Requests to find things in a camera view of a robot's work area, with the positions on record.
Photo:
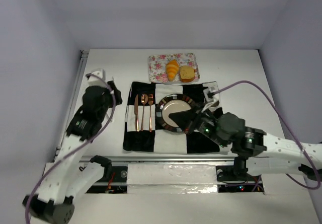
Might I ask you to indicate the brown bread slice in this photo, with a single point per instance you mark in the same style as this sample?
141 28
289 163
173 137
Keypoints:
187 74

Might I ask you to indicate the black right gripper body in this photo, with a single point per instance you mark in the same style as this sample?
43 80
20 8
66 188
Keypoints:
195 120

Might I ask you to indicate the copper fork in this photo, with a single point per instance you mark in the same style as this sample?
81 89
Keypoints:
150 102

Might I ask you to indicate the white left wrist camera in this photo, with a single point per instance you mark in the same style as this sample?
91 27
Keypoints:
96 77

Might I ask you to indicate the silver metal tongs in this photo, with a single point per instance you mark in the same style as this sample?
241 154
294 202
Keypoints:
112 90

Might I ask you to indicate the copper spoon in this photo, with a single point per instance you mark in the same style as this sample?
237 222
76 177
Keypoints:
144 100

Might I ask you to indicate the grey ceramic cup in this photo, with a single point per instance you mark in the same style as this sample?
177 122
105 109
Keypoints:
214 106

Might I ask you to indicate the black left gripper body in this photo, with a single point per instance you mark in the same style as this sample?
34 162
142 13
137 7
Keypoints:
112 93

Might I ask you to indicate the black rimmed beige plate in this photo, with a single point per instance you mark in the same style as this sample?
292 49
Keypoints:
173 103

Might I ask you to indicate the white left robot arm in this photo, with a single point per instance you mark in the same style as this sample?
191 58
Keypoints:
52 199

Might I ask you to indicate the black white checkered cloth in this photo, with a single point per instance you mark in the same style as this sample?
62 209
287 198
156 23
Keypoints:
161 141

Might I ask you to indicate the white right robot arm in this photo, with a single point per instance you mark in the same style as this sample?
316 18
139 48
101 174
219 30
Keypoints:
257 152

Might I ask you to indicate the copper knife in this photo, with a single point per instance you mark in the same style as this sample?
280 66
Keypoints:
136 113

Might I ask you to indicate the floral rectangular tray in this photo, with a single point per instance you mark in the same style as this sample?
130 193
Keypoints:
157 67

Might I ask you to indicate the orange croissant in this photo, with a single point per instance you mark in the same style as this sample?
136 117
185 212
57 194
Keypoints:
172 68

